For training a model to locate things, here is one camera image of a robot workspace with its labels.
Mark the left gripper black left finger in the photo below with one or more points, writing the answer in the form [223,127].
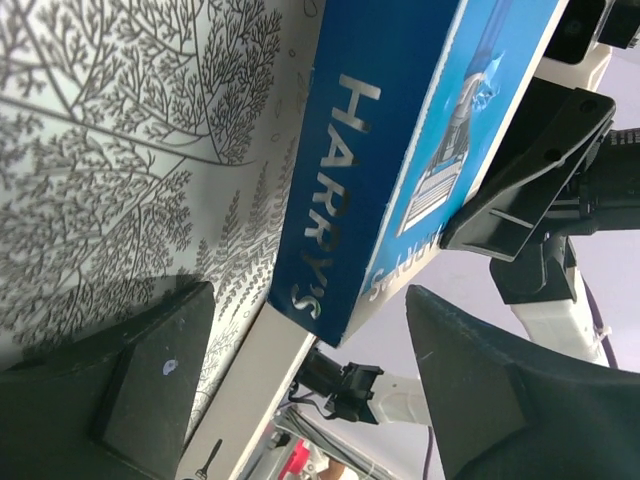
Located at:
[114,405]

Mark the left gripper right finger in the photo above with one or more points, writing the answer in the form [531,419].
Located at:
[503,407]

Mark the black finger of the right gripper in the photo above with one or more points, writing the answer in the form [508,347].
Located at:
[551,132]

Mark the blue Harry's razor box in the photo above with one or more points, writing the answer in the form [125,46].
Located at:
[408,103]

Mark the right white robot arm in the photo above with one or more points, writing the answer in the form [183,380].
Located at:
[543,285]

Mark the tall beige slim box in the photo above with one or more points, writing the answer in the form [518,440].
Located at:
[257,380]

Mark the floral table mat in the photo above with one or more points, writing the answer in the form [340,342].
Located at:
[146,145]

